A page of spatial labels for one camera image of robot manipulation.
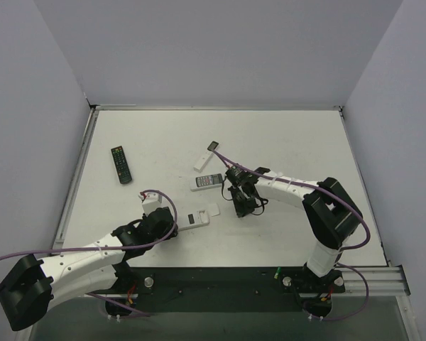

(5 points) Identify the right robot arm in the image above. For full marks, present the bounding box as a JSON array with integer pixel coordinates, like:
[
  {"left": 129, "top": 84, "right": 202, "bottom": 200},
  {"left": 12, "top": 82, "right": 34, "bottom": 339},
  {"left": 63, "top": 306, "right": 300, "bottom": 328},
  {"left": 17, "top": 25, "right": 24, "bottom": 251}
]
[{"left": 225, "top": 166, "right": 363, "bottom": 278}]

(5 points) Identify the aluminium frame rail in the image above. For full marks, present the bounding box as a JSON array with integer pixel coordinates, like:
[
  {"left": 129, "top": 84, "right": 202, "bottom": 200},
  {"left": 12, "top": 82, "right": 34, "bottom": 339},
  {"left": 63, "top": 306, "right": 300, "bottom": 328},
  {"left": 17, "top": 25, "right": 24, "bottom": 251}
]
[{"left": 333, "top": 266, "right": 411, "bottom": 297}]

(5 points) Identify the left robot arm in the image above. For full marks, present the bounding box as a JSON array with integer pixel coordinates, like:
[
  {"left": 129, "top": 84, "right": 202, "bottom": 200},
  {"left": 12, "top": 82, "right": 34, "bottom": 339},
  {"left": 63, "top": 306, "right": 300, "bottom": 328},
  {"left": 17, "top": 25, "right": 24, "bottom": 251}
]
[{"left": 0, "top": 207, "right": 178, "bottom": 331}]

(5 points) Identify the slim white remote control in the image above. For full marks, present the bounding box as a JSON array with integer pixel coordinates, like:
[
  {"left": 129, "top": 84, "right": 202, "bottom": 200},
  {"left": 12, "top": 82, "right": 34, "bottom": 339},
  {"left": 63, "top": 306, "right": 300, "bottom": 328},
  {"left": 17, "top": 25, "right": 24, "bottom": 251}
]
[{"left": 193, "top": 141, "right": 219, "bottom": 173}]

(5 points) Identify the black TV remote control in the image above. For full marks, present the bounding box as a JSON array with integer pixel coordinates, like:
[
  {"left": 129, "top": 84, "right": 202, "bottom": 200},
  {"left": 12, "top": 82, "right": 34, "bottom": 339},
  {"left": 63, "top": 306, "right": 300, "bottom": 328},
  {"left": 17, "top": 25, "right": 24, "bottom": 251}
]
[{"left": 111, "top": 146, "right": 133, "bottom": 185}]

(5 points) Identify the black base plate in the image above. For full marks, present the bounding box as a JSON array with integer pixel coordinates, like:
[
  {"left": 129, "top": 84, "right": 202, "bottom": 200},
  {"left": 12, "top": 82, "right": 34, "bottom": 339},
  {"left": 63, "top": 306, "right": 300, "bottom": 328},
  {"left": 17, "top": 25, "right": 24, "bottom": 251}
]
[{"left": 104, "top": 266, "right": 345, "bottom": 313}]

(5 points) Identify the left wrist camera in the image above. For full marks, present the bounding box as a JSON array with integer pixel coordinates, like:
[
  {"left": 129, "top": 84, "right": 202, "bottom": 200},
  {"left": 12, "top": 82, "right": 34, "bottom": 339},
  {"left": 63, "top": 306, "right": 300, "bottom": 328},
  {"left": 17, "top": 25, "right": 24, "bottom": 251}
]
[{"left": 139, "top": 192, "right": 162, "bottom": 215}]

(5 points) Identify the white battery cover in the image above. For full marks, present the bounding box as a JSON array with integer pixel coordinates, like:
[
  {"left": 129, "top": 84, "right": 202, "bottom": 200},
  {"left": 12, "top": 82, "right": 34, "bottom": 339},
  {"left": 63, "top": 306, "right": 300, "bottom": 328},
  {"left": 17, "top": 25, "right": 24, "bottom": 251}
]
[{"left": 208, "top": 203, "right": 220, "bottom": 217}]

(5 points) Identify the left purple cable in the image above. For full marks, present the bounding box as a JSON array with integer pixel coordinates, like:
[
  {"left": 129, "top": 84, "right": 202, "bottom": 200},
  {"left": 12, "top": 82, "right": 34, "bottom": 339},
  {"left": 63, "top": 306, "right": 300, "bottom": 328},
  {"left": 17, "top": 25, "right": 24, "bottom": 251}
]
[{"left": 0, "top": 189, "right": 179, "bottom": 288}]

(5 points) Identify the white grey AC remote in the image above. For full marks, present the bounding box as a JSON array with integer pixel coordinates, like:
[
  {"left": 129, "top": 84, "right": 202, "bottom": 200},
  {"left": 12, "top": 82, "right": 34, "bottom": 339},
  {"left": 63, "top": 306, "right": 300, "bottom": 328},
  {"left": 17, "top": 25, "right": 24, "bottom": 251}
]
[{"left": 190, "top": 173, "right": 224, "bottom": 192}]

